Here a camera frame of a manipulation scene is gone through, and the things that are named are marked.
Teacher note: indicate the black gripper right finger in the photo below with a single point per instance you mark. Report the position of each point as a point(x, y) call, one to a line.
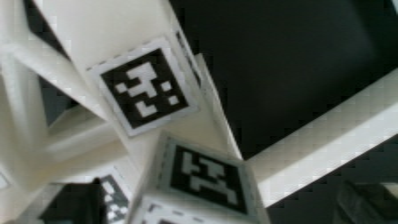
point(366, 203)

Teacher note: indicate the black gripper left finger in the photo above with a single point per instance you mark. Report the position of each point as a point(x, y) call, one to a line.
point(76, 206)

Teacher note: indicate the white chair back frame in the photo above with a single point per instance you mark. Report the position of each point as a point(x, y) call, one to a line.
point(101, 27)

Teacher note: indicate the white front fence rail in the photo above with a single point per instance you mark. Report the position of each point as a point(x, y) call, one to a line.
point(330, 141)

